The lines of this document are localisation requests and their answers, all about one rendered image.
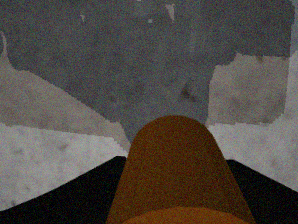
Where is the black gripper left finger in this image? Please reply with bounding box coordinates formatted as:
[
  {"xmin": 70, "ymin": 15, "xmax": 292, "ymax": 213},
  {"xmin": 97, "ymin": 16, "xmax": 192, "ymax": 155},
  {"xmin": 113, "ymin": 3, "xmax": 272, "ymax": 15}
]
[{"xmin": 0, "ymin": 156, "xmax": 126, "ymax": 224}]

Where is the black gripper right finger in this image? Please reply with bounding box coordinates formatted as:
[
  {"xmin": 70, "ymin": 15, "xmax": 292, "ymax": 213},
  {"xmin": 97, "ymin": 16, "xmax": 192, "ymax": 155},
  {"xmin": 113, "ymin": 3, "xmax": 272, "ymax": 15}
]
[{"xmin": 225, "ymin": 160, "xmax": 298, "ymax": 224}]

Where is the orange knob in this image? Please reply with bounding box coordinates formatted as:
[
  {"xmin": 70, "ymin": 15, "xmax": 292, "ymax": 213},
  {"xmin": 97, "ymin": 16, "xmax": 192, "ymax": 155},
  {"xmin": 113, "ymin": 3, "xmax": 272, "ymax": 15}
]
[{"xmin": 105, "ymin": 115, "xmax": 257, "ymax": 224}]

